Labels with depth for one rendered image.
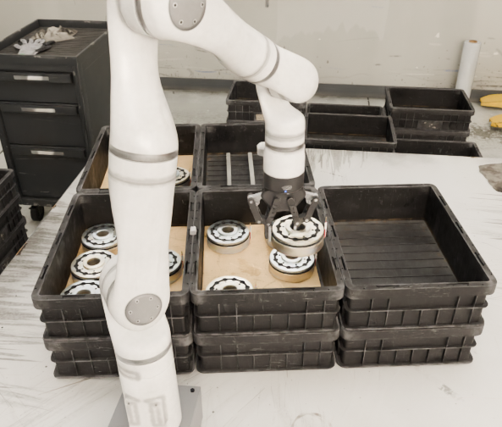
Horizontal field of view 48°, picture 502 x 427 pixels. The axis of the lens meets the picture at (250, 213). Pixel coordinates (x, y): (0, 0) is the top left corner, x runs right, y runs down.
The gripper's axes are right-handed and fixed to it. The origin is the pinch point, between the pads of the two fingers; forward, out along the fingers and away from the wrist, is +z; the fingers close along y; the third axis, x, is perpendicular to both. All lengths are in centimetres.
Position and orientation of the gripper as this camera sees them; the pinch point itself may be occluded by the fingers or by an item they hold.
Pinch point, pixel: (281, 231)
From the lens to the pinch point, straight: 111.3
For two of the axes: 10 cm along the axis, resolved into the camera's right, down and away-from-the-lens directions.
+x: -0.4, -5.4, 8.4
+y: 10.0, -0.3, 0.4
